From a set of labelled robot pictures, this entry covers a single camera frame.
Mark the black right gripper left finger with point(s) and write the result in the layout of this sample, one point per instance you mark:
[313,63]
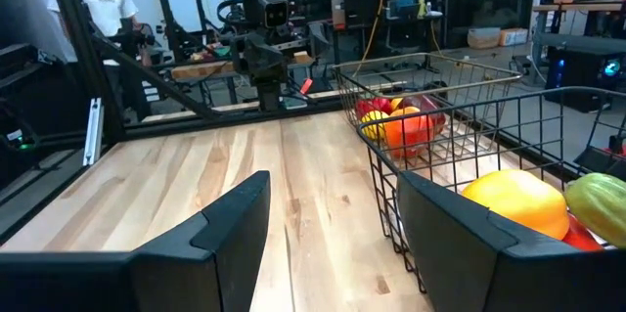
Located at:
[122,282]

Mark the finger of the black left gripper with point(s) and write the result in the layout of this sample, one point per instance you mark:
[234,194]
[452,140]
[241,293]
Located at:
[257,68]
[277,68]

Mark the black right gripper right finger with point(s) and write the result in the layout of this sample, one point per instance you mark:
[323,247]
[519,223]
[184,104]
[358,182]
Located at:
[489,273]

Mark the yellow bell pepper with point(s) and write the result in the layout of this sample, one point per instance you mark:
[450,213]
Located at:
[518,202]

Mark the yellow lemon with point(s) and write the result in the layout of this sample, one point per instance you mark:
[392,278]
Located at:
[372,123]

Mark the orange fruit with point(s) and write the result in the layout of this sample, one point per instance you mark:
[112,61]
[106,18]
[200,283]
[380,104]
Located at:
[396,103]

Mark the green cucumber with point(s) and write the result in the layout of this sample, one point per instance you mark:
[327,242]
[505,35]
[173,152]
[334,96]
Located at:
[599,207]

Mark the orange bell pepper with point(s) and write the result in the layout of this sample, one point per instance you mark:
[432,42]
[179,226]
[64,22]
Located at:
[408,133]

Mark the dark red apple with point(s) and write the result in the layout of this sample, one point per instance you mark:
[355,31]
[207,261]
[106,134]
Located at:
[430,105]

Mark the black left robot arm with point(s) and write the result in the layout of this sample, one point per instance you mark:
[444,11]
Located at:
[269,97]

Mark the red clip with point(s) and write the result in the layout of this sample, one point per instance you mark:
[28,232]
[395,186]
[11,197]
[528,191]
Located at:
[306,86]

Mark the wooden workbench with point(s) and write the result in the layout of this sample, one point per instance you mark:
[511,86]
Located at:
[195,70]
[577,7]

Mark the person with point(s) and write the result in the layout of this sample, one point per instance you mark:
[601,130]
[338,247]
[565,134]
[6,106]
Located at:
[105,1]

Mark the black computer tower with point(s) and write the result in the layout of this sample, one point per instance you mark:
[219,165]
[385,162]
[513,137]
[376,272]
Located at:
[582,77]

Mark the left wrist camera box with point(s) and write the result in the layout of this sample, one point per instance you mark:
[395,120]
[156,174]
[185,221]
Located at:
[271,11]

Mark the silver metal bracket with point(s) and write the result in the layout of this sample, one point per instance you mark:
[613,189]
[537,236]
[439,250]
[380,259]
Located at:
[93,131]

